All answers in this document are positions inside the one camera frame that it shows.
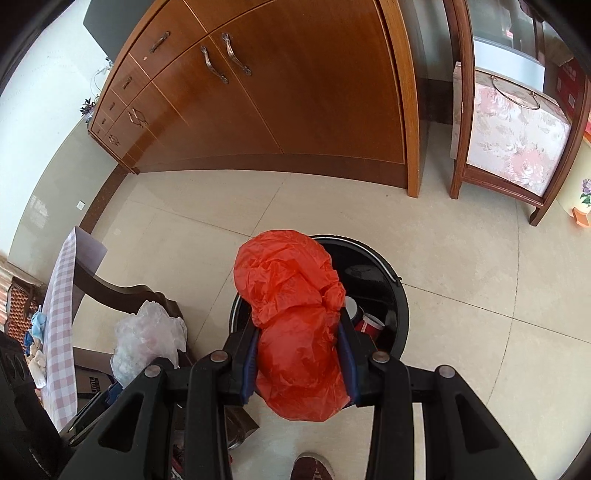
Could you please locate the cardboard box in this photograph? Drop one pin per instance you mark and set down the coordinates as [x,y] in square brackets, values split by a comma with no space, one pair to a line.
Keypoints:
[92,381]

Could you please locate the red paper cup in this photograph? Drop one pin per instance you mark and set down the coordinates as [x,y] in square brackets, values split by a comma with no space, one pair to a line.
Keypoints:
[369,325]

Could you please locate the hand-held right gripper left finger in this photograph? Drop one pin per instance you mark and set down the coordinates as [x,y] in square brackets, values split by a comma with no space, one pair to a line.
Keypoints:
[251,369]

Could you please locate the red printed box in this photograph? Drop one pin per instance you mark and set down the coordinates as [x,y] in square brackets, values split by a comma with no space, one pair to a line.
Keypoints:
[572,87]

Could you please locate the carved wooden shelf stand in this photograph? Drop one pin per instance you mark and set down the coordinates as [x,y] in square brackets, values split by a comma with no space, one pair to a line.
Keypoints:
[461,115]

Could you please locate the small potted plant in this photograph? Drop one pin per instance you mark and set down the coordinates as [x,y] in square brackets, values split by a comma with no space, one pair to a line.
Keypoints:
[88,110]

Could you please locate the black flat television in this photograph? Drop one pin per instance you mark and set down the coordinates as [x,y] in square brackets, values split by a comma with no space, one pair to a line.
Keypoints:
[104,27]

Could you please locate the black round trash bin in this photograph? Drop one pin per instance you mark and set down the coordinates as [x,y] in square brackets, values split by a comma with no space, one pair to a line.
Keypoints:
[369,267]

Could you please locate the long wooden sideboard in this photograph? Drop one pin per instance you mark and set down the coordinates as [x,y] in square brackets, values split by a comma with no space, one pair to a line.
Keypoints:
[300,92]

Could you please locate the white pot with purple flower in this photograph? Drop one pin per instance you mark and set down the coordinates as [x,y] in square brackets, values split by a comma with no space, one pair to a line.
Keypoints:
[579,198]

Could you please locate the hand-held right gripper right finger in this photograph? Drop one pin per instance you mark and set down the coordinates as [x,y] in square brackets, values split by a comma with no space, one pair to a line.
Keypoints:
[347,369]

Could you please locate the pink checked tablecloth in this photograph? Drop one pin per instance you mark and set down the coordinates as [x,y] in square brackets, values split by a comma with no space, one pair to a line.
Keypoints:
[60,323]

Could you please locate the red plastic bag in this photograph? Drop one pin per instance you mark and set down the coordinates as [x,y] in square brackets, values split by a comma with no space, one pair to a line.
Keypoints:
[295,323]

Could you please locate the floral storage bag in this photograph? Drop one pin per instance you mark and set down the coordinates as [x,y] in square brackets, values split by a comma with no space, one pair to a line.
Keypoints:
[512,134]

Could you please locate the dark red sneaker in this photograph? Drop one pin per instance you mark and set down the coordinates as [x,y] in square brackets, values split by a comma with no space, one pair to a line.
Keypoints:
[314,467]

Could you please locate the wooden quilted sofa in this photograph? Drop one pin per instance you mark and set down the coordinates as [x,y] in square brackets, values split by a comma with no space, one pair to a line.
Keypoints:
[21,309]

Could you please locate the dark blue cloth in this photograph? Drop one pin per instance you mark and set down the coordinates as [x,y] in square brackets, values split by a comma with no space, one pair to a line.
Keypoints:
[30,342]

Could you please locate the beige crumpled tissue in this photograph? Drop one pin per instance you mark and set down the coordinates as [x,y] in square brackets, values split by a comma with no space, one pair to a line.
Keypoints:
[37,369]

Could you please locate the light blue face mask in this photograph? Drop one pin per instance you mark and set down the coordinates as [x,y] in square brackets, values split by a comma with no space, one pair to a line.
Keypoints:
[38,325]

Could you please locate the white plastic bag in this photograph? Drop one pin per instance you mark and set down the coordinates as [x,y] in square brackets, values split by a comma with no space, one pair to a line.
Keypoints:
[143,337]

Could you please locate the wooden chair checkered cushion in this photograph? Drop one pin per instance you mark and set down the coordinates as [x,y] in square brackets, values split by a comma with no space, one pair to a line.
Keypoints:
[106,286]

